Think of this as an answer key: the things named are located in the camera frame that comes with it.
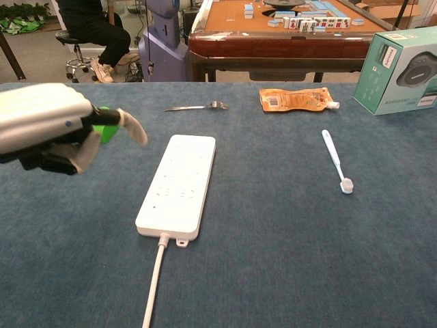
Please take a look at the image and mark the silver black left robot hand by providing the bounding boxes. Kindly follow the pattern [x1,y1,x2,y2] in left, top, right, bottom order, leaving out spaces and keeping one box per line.
[0,82,149,176]

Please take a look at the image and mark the purple robot base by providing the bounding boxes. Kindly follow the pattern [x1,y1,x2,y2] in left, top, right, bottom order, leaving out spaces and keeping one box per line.
[138,0,192,83]

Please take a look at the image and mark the white power strip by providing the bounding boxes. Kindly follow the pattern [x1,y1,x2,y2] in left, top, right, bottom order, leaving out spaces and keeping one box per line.
[135,134,217,247]

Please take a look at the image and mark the dark slanted table leg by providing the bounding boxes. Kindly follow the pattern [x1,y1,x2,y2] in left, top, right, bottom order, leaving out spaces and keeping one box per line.
[0,29,27,82]

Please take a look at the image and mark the green plastic toy block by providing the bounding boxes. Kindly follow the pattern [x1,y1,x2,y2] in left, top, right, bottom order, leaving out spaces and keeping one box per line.
[90,106,121,145]

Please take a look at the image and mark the black chrome swivel stool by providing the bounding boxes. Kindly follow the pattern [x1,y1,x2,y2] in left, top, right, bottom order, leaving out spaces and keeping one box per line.
[55,29,100,84]

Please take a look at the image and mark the green cloth pile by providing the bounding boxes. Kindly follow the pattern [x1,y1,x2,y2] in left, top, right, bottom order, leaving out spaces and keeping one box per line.
[0,18,46,36]

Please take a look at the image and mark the seated person in black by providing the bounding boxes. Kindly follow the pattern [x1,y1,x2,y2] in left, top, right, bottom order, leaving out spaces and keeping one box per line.
[55,0,141,84]

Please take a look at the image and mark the green potted plants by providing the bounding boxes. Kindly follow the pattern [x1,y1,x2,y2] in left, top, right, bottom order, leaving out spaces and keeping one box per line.
[0,2,51,22]

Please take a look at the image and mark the silver metal fork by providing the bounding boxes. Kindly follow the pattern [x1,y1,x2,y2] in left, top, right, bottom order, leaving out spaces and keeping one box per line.
[163,100,230,113]

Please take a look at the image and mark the brown wooden mahjong table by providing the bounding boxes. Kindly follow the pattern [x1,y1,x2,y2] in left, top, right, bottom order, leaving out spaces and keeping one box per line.
[187,0,399,83]

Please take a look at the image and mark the orange spout pouch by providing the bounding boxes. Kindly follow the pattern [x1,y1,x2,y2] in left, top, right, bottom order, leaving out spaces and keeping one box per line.
[258,87,341,113]

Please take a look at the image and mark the black round table centre dial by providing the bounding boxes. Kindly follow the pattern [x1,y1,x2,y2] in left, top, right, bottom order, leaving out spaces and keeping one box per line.
[262,0,307,8]

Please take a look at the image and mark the standing mahjong tile row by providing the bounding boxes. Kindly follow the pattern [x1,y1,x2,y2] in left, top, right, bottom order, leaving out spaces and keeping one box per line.
[282,16,352,33]

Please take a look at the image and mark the white light-blue toothbrush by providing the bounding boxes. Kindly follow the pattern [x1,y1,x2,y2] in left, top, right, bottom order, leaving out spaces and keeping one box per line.
[321,129,354,195]

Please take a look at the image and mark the teal speaker product box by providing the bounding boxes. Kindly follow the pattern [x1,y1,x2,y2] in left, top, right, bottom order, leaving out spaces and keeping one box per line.
[352,26,437,116]

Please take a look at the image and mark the thin hanging black cable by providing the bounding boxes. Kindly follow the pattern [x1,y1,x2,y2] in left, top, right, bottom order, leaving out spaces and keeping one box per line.
[144,0,154,77]

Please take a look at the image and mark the white power cable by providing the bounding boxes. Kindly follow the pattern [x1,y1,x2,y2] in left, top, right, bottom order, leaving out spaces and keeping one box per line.
[141,232,169,328]

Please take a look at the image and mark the blue mahjong tile wall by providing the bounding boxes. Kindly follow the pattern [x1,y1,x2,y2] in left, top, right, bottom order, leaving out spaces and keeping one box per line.
[274,0,344,18]

